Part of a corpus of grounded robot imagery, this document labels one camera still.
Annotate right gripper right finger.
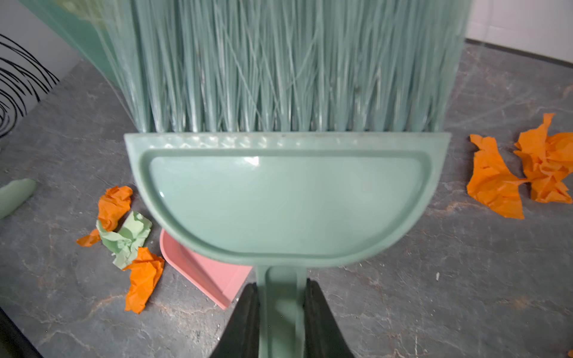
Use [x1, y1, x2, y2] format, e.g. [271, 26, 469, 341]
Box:
[304, 279, 354, 358]

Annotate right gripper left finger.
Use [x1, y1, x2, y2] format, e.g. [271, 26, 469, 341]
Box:
[210, 283, 260, 358]

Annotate pink plastic dustpan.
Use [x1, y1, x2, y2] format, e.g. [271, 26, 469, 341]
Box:
[160, 229, 252, 310]

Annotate green hand brush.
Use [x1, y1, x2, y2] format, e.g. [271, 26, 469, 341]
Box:
[25, 1, 472, 357]

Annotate orange paper scrap front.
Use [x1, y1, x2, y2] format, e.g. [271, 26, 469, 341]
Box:
[124, 247, 165, 314]

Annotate orange paper scrap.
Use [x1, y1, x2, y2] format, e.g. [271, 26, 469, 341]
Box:
[124, 247, 165, 314]
[98, 186, 133, 231]
[514, 113, 572, 204]

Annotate green paper scrap front left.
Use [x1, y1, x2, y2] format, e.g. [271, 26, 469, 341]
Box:
[96, 211, 152, 270]

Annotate orange paper scrap left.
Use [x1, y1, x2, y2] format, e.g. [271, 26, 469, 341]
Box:
[98, 186, 133, 231]

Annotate orange paper scrap strip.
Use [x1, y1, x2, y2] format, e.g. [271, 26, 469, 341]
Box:
[466, 134, 527, 220]

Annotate orange paper scrap right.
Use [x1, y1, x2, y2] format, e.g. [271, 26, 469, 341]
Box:
[514, 113, 572, 204]

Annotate green handled tongs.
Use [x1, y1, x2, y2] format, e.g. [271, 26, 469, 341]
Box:
[0, 178, 37, 219]

